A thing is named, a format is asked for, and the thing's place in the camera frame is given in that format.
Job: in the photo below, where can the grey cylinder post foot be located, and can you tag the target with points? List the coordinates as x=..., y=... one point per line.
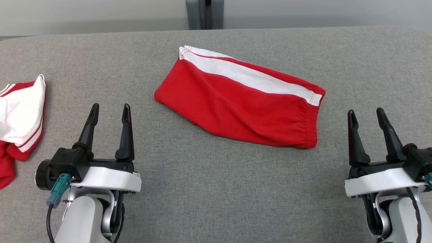
x=217, y=13
x=194, y=13

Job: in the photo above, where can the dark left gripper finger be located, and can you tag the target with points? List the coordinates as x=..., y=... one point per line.
x=88, y=131
x=126, y=135

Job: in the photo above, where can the red shorts white stripe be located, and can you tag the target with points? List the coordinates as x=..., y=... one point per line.
x=236, y=104

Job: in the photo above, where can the grey fabric padded table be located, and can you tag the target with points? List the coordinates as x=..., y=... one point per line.
x=216, y=189

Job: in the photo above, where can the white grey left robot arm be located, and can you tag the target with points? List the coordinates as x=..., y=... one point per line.
x=82, y=219

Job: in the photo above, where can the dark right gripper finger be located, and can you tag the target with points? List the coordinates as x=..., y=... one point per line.
x=391, y=138
x=356, y=141

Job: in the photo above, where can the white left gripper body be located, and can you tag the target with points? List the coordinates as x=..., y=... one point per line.
x=111, y=179

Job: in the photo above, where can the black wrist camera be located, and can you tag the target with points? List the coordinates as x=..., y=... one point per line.
x=69, y=162
x=418, y=162

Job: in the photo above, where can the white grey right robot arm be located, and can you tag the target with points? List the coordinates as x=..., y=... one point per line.
x=401, y=219

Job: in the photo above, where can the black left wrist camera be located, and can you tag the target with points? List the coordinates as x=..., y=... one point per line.
x=69, y=162

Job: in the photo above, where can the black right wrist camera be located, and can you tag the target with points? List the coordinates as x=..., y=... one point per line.
x=418, y=162

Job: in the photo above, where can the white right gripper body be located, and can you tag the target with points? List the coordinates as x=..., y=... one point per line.
x=381, y=180

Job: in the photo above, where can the red white basketball jersey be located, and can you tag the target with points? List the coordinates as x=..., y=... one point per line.
x=20, y=108

